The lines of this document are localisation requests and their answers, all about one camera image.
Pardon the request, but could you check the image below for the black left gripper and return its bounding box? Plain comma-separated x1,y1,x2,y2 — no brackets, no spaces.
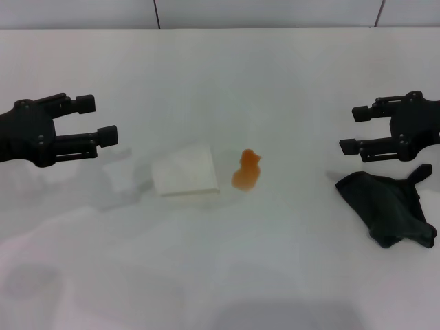
0,91,119,169

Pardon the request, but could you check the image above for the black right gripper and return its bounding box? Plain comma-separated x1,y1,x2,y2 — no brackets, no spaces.
338,90,440,164

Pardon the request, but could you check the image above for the dark blue rag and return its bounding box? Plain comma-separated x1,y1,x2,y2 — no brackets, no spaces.
335,164,438,249

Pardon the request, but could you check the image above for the white paper cup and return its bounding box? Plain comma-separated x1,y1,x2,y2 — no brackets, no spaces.
151,142,221,197

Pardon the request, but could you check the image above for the brown water stain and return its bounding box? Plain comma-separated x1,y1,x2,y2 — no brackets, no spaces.
230,148,263,193

